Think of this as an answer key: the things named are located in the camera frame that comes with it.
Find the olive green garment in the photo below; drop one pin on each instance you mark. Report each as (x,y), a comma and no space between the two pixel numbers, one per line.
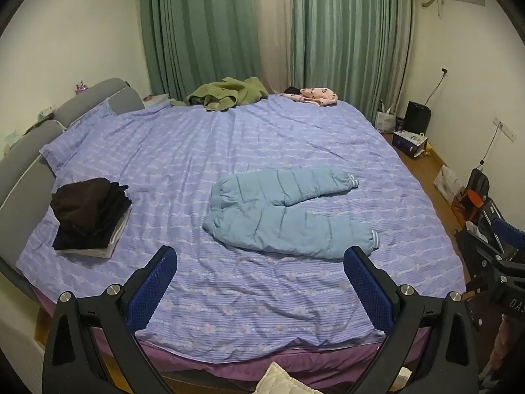
(229,90)

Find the light blue padded pants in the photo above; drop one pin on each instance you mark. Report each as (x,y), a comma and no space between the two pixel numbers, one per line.
(262,217)

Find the bed with purple sheet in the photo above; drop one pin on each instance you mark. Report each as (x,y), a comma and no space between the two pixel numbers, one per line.
(184,164)

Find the white tote bag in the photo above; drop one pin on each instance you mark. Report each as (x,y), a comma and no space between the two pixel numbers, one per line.
(385,121)

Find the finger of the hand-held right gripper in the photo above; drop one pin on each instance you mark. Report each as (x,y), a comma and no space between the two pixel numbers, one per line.
(507,230)
(475,254)

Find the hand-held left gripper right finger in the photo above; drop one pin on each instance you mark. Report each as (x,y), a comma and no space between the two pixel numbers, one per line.
(367,291)

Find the pink patterned garment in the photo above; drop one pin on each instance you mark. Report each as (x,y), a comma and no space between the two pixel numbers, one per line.
(316,95)

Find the person's leg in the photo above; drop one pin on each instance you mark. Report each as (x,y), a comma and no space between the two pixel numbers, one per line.
(498,349)

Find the stack of dark folded clothes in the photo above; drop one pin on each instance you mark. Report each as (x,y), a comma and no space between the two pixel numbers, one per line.
(88,209)

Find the light green curtain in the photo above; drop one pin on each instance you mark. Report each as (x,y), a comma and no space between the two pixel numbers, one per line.
(348,28)

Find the white quilted cushion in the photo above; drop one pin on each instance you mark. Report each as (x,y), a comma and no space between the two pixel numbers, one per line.
(279,381)

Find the white plastic bag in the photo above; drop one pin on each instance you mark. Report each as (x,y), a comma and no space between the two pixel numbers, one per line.
(447,182)

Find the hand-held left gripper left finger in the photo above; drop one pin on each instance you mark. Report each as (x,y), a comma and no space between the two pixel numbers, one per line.
(151,291)

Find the grey padded headboard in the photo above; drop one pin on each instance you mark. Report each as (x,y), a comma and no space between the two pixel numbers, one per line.
(24,160)

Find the beige sheer curtain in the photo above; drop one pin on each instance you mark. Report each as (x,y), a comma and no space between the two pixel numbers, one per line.
(272,20)

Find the blue cardboard box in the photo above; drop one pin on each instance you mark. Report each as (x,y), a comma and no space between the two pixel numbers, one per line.
(408,141)

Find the purple patterned pillow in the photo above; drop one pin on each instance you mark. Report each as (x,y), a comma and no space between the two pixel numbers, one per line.
(78,135)

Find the black floor heater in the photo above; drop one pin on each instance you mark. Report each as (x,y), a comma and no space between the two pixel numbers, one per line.
(417,117)

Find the purple toy figure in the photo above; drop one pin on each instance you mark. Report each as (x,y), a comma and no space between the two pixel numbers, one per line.
(81,86)

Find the small black garment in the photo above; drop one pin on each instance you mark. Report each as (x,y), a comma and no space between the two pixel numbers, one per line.
(292,90)

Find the white ribbed panel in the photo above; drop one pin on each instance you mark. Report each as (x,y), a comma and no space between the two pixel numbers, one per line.
(18,357)

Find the dark green curtain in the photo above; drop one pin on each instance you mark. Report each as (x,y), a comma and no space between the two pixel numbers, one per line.
(197,28)

